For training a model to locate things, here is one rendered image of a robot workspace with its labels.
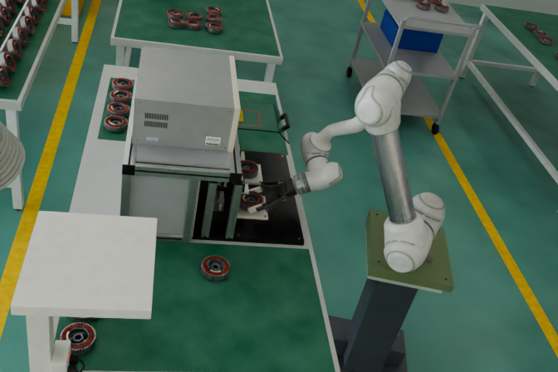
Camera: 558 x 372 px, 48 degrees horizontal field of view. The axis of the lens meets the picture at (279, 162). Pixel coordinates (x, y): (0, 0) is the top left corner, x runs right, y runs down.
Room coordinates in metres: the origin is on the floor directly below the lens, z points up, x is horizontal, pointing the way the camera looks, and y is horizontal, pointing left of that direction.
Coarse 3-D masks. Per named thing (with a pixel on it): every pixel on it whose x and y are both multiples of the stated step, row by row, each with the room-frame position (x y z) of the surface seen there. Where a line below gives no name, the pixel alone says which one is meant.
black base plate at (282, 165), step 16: (256, 160) 2.49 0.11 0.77; (272, 160) 2.52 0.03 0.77; (272, 176) 2.39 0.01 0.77; (288, 176) 2.42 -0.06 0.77; (224, 192) 2.19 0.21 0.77; (272, 192) 2.27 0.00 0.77; (224, 208) 2.08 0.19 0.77; (288, 208) 2.18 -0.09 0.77; (224, 224) 1.98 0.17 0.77; (240, 224) 2.00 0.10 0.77; (256, 224) 2.02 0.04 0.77; (272, 224) 2.05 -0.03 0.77; (288, 224) 2.07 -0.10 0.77; (224, 240) 1.90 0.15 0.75; (240, 240) 1.92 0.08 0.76; (256, 240) 1.93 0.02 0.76; (272, 240) 1.95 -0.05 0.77; (288, 240) 1.97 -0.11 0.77
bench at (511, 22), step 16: (496, 16) 5.57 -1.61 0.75; (512, 16) 5.68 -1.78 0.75; (528, 16) 5.78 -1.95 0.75; (544, 16) 5.89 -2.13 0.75; (480, 32) 5.78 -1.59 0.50; (512, 32) 5.23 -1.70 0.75; (528, 32) 5.32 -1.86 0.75; (528, 48) 4.94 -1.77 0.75; (544, 48) 5.02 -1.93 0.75; (464, 64) 5.79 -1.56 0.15; (480, 64) 5.81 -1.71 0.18; (496, 64) 5.85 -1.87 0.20; (544, 64) 4.67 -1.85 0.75; (480, 80) 5.43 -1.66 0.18; (496, 96) 5.10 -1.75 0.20; (528, 144) 4.42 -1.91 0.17; (544, 160) 4.17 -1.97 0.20
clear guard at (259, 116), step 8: (240, 104) 2.48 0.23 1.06; (248, 104) 2.50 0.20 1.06; (256, 104) 2.51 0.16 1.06; (264, 104) 2.53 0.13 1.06; (272, 104) 2.55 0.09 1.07; (248, 112) 2.43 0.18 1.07; (256, 112) 2.44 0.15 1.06; (264, 112) 2.46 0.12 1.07; (272, 112) 2.47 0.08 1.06; (280, 112) 2.56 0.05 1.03; (248, 120) 2.36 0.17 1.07; (256, 120) 2.37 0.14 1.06; (264, 120) 2.39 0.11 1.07; (272, 120) 2.40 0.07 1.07; (280, 120) 2.46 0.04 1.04; (240, 128) 2.28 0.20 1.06; (248, 128) 2.29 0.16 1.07; (256, 128) 2.31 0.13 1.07; (264, 128) 2.32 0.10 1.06; (272, 128) 2.34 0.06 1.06; (280, 128) 2.37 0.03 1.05
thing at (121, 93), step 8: (120, 80) 2.93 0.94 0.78; (128, 80) 2.95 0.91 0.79; (120, 88) 2.85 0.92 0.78; (128, 88) 2.87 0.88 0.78; (112, 96) 2.74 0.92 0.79; (120, 96) 2.79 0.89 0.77; (128, 96) 2.78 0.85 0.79; (112, 104) 2.67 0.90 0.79; (120, 104) 2.69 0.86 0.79; (112, 112) 2.60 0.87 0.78; (120, 112) 2.62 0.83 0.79; (128, 112) 2.65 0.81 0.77; (112, 120) 2.55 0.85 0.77; (120, 120) 2.56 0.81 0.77; (112, 128) 2.48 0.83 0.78; (120, 128) 2.49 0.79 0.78
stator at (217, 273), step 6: (204, 258) 1.74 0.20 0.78; (210, 258) 1.75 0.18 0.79; (216, 258) 1.76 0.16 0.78; (222, 258) 1.76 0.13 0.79; (204, 264) 1.71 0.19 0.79; (210, 264) 1.74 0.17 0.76; (216, 264) 1.73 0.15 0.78; (222, 264) 1.74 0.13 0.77; (228, 264) 1.75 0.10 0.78; (204, 270) 1.69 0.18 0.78; (210, 270) 1.69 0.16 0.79; (216, 270) 1.71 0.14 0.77; (222, 270) 1.70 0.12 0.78; (228, 270) 1.71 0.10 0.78; (204, 276) 1.68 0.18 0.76; (210, 276) 1.67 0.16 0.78; (216, 276) 1.67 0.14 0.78; (222, 276) 1.68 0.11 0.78
